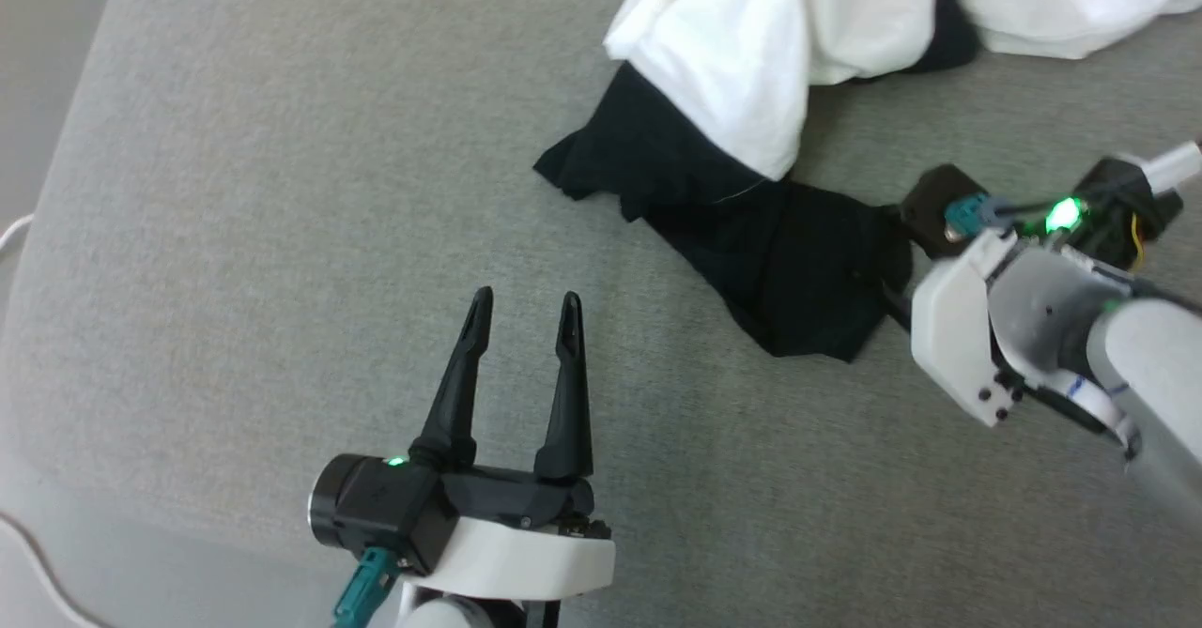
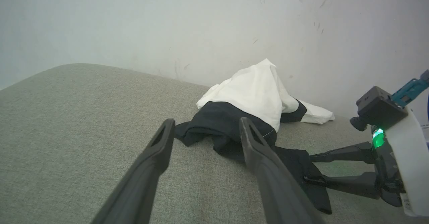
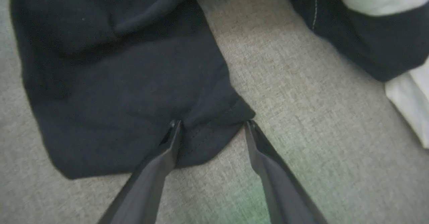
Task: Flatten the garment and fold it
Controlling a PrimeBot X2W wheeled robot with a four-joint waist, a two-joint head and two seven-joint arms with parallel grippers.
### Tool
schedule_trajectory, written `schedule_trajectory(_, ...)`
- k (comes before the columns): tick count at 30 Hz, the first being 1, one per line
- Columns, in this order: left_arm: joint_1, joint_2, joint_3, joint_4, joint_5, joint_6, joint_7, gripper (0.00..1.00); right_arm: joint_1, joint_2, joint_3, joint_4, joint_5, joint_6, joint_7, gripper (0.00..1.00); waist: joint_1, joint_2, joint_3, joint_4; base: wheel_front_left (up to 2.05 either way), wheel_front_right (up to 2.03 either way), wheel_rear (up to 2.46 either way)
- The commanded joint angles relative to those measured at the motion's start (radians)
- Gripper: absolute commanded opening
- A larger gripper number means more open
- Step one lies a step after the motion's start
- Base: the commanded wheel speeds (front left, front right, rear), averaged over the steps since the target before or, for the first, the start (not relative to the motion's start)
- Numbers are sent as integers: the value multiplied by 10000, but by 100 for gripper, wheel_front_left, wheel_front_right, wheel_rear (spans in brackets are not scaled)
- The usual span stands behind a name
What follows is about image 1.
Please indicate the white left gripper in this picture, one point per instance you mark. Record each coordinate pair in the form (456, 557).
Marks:
(526, 543)

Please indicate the grey fabric sofa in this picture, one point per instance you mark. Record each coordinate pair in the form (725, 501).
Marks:
(282, 281)

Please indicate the white and black t-shirt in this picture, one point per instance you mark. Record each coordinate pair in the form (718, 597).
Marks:
(751, 65)

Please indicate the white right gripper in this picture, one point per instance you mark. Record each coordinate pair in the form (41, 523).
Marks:
(953, 328)

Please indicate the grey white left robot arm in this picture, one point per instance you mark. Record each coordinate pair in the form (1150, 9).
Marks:
(470, 614)

